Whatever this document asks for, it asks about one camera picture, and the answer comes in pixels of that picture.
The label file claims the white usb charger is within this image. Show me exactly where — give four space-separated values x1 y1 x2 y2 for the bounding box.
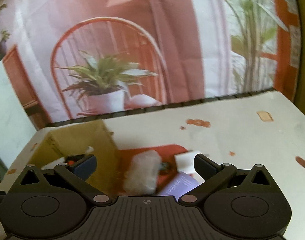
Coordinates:
174 151 201 174

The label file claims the purple booklet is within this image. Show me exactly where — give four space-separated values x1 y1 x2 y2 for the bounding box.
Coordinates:
157 172 201 200

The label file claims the brown cardboard box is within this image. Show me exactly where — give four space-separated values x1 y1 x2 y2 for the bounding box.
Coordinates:
29 120 120 198

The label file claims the clear plastic floss pick box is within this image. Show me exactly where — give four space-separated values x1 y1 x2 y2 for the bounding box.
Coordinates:
123 150 162 196

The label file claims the printed living room backdrop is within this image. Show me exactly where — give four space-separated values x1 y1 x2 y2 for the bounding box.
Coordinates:
0 0 301 128

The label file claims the orange cap white marker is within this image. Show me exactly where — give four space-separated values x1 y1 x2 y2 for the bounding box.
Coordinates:
41 157 75 170

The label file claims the small teal round trinket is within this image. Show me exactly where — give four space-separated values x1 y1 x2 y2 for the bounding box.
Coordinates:
159 162 171 175

